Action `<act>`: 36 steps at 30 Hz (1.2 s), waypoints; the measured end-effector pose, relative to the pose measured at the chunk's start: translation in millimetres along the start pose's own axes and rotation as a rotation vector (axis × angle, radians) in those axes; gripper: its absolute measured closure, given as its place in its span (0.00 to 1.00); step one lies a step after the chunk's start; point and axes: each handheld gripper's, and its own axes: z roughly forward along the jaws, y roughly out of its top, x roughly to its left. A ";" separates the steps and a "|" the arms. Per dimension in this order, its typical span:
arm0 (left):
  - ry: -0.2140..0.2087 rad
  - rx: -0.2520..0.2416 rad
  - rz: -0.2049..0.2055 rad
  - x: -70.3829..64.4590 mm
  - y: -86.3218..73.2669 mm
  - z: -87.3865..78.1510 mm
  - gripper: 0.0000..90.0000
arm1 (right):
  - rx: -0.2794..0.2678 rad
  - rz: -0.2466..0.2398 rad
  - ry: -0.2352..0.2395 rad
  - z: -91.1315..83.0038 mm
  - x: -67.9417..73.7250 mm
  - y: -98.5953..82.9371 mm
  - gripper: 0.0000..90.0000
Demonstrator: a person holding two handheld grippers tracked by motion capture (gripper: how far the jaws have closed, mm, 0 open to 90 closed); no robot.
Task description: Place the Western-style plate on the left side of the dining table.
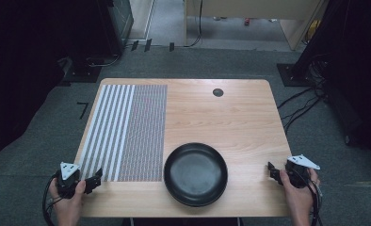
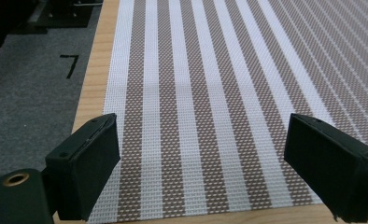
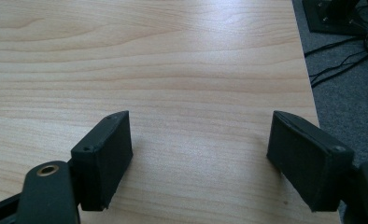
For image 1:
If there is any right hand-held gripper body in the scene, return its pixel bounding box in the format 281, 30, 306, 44
283, 153, 321, 189

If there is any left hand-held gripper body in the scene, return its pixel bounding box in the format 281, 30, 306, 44
55, 161, 82, 200

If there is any person's left hand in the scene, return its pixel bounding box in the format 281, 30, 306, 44
48, 178, 88, 220

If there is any person's right hand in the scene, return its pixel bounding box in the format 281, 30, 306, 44
279, 168, 322, 215

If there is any grey white striped placemat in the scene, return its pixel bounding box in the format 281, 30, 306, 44
78, 84, 169, 183

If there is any black round plate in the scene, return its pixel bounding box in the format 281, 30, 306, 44
163, 142, 229, 208

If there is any black curtain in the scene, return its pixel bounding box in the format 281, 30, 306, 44
291, 0, 371, 161
0, 0, 112, 166

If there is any yellow object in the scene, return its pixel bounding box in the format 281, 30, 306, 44
305, 19, 321, 42

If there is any dark glass cabinet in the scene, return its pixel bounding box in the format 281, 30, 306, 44
96, 0, 135, 57

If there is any light wooden desk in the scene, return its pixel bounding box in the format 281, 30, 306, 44
185, 0, 330, 52

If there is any left hand-held gripper black cable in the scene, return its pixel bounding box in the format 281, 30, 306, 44
41, 172, 62, 226

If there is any hand-held gripper black cable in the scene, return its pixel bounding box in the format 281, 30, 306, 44
295, 170, 325, 226
41, 172, 62, 226

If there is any right hand-held gripper black cable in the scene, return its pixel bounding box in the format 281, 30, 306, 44
295, 170, 325, 226

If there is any bundle of black floor cables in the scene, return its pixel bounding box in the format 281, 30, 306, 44
277, 59, 331, 135

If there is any black stand base plate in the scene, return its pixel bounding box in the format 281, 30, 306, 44
61, 56, 104, 85
276, 62, 315, 88

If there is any black hanging cable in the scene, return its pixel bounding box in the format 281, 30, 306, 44
184, 0, 204, 49

